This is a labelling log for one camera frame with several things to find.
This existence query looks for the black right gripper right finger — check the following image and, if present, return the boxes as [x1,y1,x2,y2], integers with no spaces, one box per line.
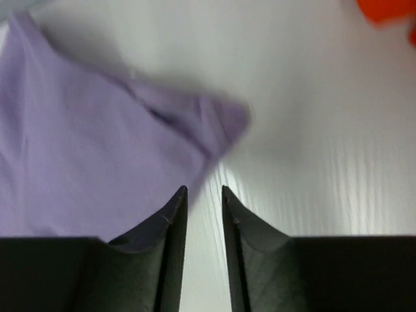
[222,187,415,311]

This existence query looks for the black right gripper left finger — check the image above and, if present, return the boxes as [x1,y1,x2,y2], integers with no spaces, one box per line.
[1,187,188,311]

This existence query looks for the purple t-shirt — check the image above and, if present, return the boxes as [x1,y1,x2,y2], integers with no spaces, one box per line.
[1,13,249,241]

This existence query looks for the orange t-shirt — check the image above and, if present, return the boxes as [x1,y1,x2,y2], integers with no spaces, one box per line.
[356,0,415,48]

